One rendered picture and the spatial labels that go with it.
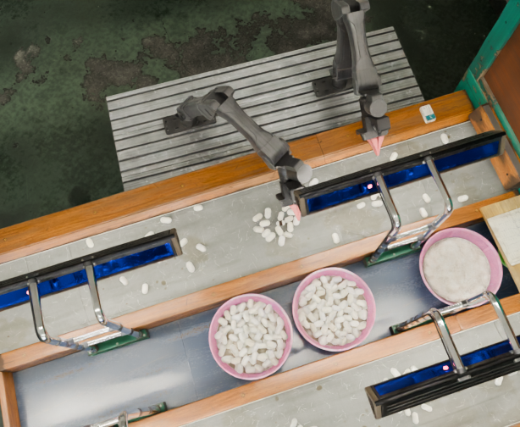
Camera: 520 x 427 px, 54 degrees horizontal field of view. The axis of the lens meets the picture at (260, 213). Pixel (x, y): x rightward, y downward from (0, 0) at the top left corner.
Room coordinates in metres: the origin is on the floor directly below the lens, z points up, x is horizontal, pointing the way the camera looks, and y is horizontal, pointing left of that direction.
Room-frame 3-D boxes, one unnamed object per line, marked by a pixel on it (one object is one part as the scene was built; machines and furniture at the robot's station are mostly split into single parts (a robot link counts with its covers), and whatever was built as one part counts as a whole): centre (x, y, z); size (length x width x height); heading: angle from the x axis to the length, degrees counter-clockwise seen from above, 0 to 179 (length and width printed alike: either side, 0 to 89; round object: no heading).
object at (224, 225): (0.52, 0.03, 0.73); 1.81 x 0.30 x 0.02; 103
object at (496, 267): (0.32, -0.64, 0.72); 0.27 x 0.27 x 0.10
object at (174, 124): (1.00, 0.24, 0.71); 0.20 x 0.07 x 0.08; 100
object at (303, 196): (0.56, -0.41, 1.08); 0.62 x 0.08 x 0.07; 103
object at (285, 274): (0.34, -0.01, 0.71); 1.81 x 0.05 x 0.11; 103
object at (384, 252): (0.48, -0.42, 0.90); 0.20 x 0.19 x 0.45; 103
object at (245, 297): (0.16, 0.06, 0.72); 0.27 x 0.27 x 0.10
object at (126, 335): (0.26, 0.52, 0.90); 0.20 x 0.19 x 0.45; 103
